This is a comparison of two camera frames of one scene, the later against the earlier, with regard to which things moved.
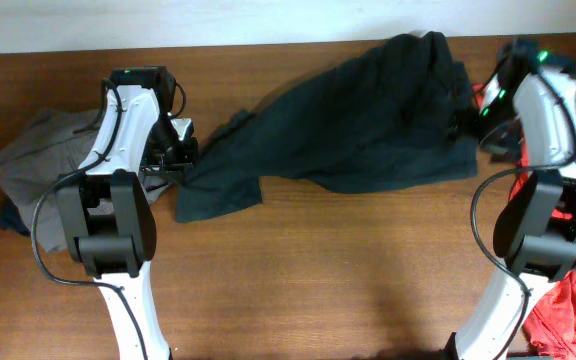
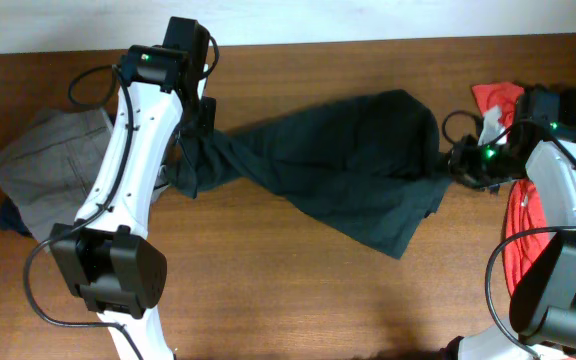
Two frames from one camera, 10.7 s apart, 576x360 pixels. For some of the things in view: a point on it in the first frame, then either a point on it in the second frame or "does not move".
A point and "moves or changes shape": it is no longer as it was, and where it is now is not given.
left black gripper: (187, 157) -> (204, 124)
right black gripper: (466, 120) -> (460, 168)
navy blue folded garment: (10, 218) does not move
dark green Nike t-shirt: (388, 116) moves or changes shape
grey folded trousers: (49, 148) does not move
